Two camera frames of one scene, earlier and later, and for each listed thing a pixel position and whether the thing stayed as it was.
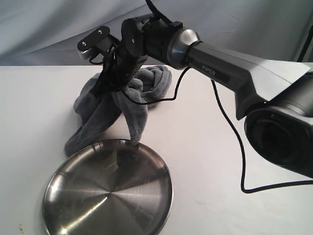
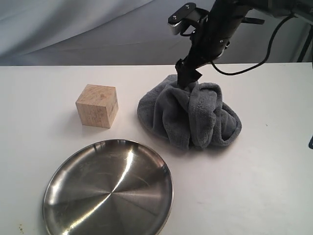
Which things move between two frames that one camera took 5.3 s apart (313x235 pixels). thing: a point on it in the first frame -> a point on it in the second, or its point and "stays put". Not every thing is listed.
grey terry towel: (96, 109) -> (194, 116)
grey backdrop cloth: (41, 32) stays put
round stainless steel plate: (112, 187) stays put
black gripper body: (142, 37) -> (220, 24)
